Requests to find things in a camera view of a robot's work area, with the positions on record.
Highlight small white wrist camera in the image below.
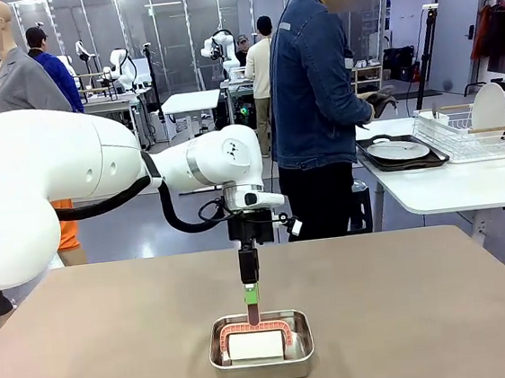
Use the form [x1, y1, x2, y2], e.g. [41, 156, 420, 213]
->
[285, 217, 306, 237]

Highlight mannequin in grey jacket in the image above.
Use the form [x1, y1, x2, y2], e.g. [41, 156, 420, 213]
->
[0, 0, 75, 131]

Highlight seated person with cap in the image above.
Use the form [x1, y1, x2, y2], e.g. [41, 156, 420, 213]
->
[233, 33, 253, 68]

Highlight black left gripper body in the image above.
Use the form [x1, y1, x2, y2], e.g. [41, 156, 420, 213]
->
[226, 207, 278, 249]

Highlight white background table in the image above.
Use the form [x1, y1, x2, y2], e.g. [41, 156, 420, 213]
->
[158, 88, 226, 140]

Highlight white wire dish rack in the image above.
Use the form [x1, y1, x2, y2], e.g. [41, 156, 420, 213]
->
[410, 98, 505, 169]

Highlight person in blue jacket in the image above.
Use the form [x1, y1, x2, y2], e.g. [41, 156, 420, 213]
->
[23, 21, 103, 269]

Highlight person right forearm denim sleeve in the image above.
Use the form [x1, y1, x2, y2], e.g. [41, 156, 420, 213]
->
[308, 79, 376, 132]

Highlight round grey plate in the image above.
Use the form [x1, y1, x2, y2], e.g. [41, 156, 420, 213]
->
[366, 135, 432, 165]

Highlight orange hanging garment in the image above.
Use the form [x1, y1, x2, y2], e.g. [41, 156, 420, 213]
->
[465, 4, 497, 61]

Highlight white side table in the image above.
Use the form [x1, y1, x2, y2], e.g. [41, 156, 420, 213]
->
[353, 106, 505, 259]

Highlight thick black arm cable hose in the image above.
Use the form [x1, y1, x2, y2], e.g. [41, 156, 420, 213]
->
[50, 166, 239, 247]

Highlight black tripod stand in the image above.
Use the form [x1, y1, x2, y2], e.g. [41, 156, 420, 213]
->
[404, 3, 451, 112]

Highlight black plastic crate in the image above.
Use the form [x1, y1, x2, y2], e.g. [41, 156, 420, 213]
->
[346, 179, 375, 233]

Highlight person in cream sweater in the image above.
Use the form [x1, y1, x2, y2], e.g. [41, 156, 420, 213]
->
[238, 13, 287, 159]

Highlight rectangular stainless steel tray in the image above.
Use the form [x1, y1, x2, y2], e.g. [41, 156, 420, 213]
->
[205, 306, 319, 378]

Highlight person right hand dark glove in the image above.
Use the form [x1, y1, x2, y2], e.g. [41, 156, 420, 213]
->
[356, 84, 400, 120]

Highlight black storage cases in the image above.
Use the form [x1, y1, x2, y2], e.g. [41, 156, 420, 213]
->
[381, 44, 419, 84]

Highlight grey door with handle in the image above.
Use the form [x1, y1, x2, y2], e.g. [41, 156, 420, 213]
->
[433, 0, 495, 97]

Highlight white plate standing upright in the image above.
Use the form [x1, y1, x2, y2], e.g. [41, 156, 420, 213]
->
[466, 81, 505, 136]

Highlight black serving tray with handles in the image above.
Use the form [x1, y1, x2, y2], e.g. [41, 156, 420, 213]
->
[355, 127, 452, 176]

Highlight person in denim jacket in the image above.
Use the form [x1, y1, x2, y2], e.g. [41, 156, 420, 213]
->
[256, 0, 419, 243]

